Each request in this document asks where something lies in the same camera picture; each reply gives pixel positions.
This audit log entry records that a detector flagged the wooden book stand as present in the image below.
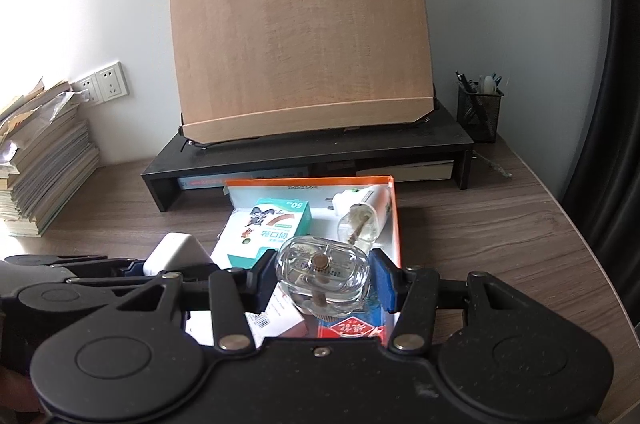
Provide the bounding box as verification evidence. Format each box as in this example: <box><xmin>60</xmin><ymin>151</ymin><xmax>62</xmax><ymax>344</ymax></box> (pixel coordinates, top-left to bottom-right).
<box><xmin>169</xmin><ymin>0</ymin><xmax>441</xmax><ymax>150</ymax></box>

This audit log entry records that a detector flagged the white mosquito repellent heater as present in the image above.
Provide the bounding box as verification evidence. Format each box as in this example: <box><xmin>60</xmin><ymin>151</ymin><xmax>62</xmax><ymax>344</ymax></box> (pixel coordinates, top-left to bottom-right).
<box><xmin>324</xmin><ymin>185</ymin><xmax>392</xmax><ymax>250</ymax></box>

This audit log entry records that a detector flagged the stack of worn books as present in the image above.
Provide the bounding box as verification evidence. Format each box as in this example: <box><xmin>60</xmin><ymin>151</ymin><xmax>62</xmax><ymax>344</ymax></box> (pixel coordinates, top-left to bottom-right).
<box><xmin>0</xmin><ymin>78</ymin><xmax>101</xmax><ymax>237</ymax></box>

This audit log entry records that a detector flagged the small white glue bottle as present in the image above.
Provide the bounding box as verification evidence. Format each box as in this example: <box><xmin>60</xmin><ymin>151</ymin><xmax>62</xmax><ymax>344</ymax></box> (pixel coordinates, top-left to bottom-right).
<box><xmin>477</xmin><ymin>74</ymin><xmax>503</xmax><ymax>96</ymax></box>

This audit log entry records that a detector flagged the white wall socket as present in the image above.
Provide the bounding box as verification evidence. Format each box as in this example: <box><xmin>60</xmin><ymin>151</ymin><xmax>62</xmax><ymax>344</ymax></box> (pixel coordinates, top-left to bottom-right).
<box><xmin>94</xmin><ymin>61</ymin><xmax>130</xmax><ymax>101</ymax></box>
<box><xmin>71</xmin><ymin>74</ymin><xmax>103</xmax><ymax>106</ymax></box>

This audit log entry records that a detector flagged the clear liquid refill bottle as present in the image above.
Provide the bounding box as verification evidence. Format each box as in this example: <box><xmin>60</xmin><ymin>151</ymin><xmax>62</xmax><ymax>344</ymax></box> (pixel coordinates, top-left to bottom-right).
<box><xmin>276</xmin><ymin>236</ymin><xmax>372</xmax><ymax>320</ymax></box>

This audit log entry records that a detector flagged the white carton box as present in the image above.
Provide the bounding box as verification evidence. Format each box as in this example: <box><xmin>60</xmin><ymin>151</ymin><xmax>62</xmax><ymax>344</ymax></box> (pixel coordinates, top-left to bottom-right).
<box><xmin>245</xmin><ymin>289</ymin><xmax>308</xmax><ymax>340</ymax></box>

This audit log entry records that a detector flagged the teal bandage box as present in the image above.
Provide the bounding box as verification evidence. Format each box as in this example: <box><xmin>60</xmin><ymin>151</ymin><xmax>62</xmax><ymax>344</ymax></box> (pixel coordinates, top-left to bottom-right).
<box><xmin>227</xmin><ymin>198</ymin><xmax>312</xmax><ymax>269</ymax></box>

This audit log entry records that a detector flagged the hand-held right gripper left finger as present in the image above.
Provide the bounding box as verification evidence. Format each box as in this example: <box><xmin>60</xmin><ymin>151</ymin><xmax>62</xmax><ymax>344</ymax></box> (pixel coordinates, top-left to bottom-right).
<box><xmin>115</xmin><ymin>249</ymin><xmax>279</xmax><ymax>353</ymax></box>

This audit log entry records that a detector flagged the orange-rimmed white box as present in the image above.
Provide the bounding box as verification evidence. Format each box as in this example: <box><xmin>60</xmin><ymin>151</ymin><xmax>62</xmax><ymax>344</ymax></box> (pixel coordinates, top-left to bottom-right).
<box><xmin>185</xmin><ymin>175</ymin><xmax>403</xmax><ymax>347</ymax></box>

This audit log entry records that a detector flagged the red playing card box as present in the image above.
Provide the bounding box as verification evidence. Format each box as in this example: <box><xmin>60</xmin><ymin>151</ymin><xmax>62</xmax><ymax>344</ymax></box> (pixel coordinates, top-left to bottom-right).
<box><xmin>315</xmin><ymin>304</ymin><xmax>396</xmax><ymax>345</ymax></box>

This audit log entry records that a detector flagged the small clear plastic scrap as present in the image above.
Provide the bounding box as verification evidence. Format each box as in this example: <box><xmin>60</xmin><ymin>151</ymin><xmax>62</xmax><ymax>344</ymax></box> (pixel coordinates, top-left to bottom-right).
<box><xmin>472</xmin><ymin>154</ymin><xmax>513</xmax><ymax>179</ymax></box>

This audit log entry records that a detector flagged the black mesh pen holder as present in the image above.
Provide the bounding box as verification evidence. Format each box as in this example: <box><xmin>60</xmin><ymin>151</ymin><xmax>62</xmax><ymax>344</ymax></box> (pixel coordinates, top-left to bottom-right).
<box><xmin>456</xmin><ymin>85</ymin><xmax>505</xmax><ymax>144</ymax></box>

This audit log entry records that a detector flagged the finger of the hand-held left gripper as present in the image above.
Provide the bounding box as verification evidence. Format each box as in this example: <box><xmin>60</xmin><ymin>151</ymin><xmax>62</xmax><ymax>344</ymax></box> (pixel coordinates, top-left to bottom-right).
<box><xmin>50</xmin><ymin>255</ymin><xmax>148</xmax><ymax>280</ymax></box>

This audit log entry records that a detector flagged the black monitor riser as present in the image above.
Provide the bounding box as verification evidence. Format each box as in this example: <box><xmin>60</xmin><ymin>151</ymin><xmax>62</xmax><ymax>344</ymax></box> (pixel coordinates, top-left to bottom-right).
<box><xmin>141</xmin><ymin>99</ymin><xmax>475</xmax><ymax>212</ymax></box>

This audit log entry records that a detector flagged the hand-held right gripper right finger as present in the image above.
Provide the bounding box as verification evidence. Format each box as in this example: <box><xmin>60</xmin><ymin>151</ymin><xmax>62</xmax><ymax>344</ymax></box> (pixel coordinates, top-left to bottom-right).
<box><xmin>370</xmin><ymin>248</ymin><xmax>533</xmax><ymax>353</ymax></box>

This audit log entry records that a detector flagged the white charger adapter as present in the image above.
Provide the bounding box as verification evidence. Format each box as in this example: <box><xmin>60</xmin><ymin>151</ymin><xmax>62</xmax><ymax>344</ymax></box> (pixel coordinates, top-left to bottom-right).
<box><xmin>145</xmin><ymin>231</ymin><xmax>213</xmax><ymax>277</ymax></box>

